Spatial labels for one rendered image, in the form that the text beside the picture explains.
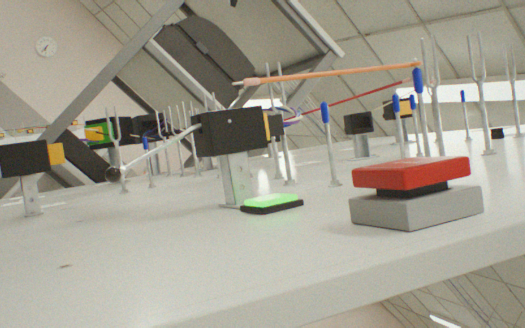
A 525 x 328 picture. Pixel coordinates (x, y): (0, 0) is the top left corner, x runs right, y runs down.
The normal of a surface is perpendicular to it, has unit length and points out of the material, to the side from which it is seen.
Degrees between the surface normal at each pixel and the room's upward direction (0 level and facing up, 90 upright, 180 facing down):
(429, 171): 90
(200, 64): 90
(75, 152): 90
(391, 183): 140
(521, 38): 180
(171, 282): 50
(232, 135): 87
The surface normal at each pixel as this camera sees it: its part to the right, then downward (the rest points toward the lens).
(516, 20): -0.59, 0.76
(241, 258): -0.15, -0.99
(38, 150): 0.40, -0.01
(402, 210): -0.90, 0.15
